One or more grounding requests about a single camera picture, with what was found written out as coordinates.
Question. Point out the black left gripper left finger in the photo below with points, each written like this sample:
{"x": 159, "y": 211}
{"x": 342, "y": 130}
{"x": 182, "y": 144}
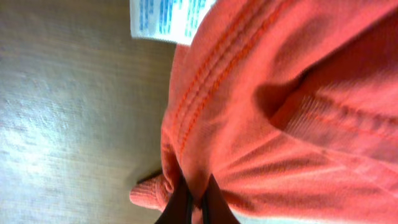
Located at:
{"x": 180, "y": 206}

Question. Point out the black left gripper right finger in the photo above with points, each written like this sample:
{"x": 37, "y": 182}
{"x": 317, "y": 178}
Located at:
{"x": 215, "y": 210}

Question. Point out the orange printed t-shirt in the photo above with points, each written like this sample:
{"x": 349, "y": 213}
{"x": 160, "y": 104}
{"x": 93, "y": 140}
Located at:
{"x": 288, "y": 107}

